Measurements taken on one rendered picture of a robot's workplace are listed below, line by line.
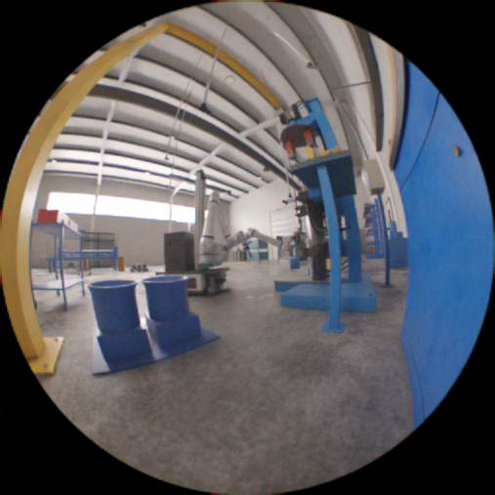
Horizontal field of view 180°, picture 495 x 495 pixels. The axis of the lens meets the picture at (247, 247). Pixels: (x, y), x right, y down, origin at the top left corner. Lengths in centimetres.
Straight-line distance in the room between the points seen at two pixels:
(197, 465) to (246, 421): 20
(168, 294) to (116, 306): 28
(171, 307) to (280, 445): 76
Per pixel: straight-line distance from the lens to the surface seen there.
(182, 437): 55
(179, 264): 212
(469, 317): 44
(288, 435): 53
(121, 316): 82
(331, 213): 95
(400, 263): 393
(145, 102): 643
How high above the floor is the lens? 48
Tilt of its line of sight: 3 degrees up
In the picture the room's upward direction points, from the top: 3 degrees counter-clockwise
